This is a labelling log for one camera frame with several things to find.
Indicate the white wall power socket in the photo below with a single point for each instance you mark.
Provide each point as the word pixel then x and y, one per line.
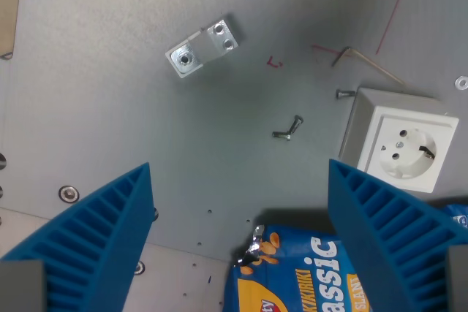
pixel 402 140

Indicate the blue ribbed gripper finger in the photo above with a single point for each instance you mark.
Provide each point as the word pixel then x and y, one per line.
pixel 98 231
pixel 387 228

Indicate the small socket head screw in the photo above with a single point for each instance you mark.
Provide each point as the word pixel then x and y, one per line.
pixel 297 124
pixel 281 135
pixel 344 94

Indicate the brown cardboard sheet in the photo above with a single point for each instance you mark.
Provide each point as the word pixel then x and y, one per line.
pixel 9 5

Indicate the brass-coloured hex key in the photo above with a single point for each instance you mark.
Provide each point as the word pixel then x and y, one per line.
pixel 365 60

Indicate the machined aluminium bracket block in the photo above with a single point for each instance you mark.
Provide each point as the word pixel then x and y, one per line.
pixel 204 47

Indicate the blue peanut snack bag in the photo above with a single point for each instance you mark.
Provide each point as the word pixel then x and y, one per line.
pixel 292 275

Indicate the small metal washer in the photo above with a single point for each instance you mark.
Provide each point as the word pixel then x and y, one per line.
pixel 461 82

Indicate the countersunk plate mounting screw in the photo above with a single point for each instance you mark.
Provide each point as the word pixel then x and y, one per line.
pixel 138 267
pixel 68 194

